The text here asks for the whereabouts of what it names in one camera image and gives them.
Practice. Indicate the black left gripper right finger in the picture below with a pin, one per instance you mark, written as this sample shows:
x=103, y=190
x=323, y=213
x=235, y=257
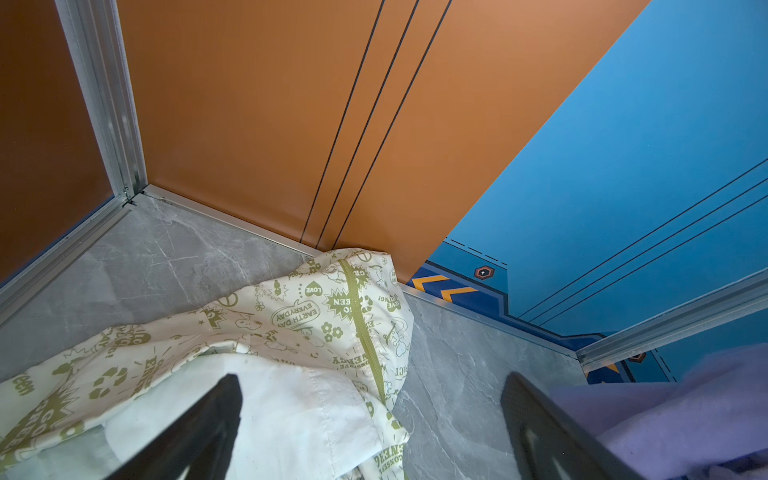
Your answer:
x=547, y=443

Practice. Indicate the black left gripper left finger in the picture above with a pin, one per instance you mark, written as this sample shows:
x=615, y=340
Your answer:
x=198, y=445

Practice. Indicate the cream green printed cloth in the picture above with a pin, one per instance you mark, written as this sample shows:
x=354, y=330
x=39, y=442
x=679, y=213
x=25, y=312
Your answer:
x=343, y=311

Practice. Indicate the purple cloth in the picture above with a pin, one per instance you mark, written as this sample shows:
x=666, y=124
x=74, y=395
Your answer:
x=712, y=424

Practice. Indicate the white cloth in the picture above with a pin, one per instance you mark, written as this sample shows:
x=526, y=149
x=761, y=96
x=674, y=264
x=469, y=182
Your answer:
x=296, y=422

